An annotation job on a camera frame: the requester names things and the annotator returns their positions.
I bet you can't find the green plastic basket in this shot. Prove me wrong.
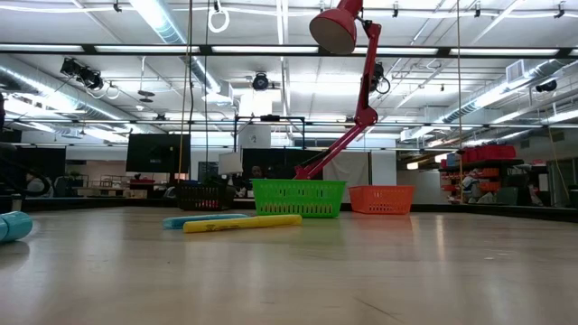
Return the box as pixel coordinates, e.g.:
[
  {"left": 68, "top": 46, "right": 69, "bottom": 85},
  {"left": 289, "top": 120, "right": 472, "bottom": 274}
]
[{"left": 250, "top": 178, "right": 348, "bottom": 219}]

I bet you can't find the large black monitor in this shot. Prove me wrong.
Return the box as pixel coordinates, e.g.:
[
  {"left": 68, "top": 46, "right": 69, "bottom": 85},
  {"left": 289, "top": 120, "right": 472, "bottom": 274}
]
[{"left": 125, "top": 133, "right": 192, "bottom": 174}]

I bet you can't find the black overhead light bar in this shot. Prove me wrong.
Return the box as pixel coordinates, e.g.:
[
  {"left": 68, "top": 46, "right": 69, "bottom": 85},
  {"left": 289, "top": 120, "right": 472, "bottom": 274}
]
[{"left": 0, "top": 43, "right": 578, "bottom": 59}]

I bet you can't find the teal highlighter marker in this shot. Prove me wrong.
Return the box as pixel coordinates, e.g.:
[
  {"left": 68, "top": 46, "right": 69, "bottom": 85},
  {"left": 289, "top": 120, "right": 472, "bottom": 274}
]
[{"left": 162, "top": 212, "right": 250, "bottom": 230}]

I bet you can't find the black overhead camera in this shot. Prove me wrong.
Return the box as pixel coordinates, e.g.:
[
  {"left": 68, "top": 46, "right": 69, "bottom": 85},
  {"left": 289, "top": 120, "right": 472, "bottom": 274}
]
[{"left": 251, "top": 71, "right": 271, "bottom": 92}]

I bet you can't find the white hanging sheet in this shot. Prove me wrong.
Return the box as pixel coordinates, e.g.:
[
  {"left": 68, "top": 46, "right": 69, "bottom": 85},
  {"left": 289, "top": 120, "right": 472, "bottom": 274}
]
[{"left": 322, "top": 150, "right": 398, "bottom": 187}]

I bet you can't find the small black screen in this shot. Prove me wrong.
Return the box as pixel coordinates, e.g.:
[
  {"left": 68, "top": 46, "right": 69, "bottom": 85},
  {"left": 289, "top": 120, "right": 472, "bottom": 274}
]
[{"left": 197, "top": 161, "right": 220, "bottom": 184}]

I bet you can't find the black plastic basket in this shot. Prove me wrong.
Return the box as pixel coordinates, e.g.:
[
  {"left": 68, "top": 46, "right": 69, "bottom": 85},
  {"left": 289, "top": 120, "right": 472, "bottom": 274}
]
[{"left": 176, "top": 181, "right": 237, "bottom": 212}]

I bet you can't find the blue highlighter marker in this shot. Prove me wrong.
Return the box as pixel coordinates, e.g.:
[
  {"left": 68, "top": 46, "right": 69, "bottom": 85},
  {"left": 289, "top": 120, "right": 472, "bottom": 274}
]
[{"left": 0, "top": 210, "right": 34, "bottom": 246}]

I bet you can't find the red storage bin rack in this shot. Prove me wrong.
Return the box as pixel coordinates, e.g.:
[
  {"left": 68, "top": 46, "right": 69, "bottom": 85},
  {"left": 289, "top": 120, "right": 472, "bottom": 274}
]
[{"left": 438, "top": 144, "right": 526, "bottom": 205}]

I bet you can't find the black hanging cable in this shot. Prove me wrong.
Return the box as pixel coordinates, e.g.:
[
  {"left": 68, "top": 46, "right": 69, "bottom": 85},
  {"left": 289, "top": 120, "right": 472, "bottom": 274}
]
[{"left": 203, "top": 0, "right": 212, "bottom": 182}]

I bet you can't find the white cable loop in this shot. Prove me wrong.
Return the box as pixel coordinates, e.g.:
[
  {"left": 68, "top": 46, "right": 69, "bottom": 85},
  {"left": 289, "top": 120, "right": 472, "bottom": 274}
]
[{"left": 207, "top": 5, "right": 231, "bottom": 34}]

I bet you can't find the orange plastic basket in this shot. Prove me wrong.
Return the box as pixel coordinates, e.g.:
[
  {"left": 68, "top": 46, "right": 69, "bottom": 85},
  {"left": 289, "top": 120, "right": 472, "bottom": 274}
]
[{"left": 348, "top": 184, "right": 416, "bottom": 216}]

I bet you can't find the black ceiling spotlight cluster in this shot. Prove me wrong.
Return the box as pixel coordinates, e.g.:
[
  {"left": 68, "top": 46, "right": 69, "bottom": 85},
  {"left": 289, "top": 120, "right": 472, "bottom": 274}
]
[{"left": 60, "top": 57, "right": 106, "bottom": 92}]

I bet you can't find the red desk lamp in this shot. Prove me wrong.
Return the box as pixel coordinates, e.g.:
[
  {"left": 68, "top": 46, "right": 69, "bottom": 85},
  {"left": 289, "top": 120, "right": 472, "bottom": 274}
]
[{"left": 293, "top": 0, "right": 392, "bottom": 181}]

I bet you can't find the yellow highlighter marker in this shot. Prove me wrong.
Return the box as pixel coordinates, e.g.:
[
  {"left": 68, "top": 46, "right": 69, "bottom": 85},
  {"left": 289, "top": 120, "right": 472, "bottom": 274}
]
[{"left": 182, "top": 213, "right": 303, "bottom": 235}]

